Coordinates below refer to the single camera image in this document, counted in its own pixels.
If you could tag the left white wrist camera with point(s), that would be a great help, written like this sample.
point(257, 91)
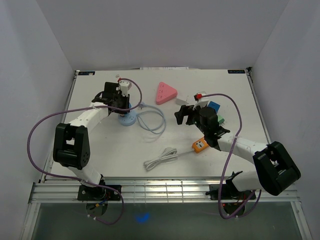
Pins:
point(124, 87)

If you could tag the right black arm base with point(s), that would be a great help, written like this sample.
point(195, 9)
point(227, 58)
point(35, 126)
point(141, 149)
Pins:
point(227, 193)

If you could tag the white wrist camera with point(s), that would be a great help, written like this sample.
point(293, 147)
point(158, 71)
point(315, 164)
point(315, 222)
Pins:
point(200, 100)
point(124, 87)

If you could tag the white charger plug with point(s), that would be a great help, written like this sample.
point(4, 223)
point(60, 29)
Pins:
point(182, 100)

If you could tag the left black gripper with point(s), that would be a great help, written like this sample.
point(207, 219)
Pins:
point(126, 99)

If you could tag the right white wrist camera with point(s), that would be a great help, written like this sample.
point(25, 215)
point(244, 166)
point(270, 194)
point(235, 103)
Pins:
point(200, 100)

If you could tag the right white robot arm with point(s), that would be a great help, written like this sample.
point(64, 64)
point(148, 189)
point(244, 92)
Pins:
point(275, 169)

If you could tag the pink triangular power strip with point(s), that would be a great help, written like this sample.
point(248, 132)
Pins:
point(165, 93)

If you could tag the green charger plug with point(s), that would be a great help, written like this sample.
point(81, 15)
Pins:
point(220, 119)

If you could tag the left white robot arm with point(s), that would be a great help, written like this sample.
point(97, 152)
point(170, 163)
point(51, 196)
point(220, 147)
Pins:
point(71, 148)

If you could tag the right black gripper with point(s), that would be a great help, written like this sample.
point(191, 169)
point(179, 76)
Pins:
point(185, 111)

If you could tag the round light blue power strip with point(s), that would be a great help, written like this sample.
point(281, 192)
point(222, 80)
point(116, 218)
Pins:
point(129, 119)

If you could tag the right blue corner label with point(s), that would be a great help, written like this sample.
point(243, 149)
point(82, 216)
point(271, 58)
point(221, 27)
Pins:
point(236, 71)

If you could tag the orange power strip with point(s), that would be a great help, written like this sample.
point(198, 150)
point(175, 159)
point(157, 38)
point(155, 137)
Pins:
point(199, 145)

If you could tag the dark blue cube socket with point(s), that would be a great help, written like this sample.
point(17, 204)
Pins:
point(214, 106)

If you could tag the left blue corner label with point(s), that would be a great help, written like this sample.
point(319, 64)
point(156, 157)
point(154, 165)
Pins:
point(86, 73)

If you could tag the blue corner label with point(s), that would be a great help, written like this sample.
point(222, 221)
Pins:
point(236, 71)
point(86, 73)

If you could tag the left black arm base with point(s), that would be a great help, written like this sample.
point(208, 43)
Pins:
point(86, 193)

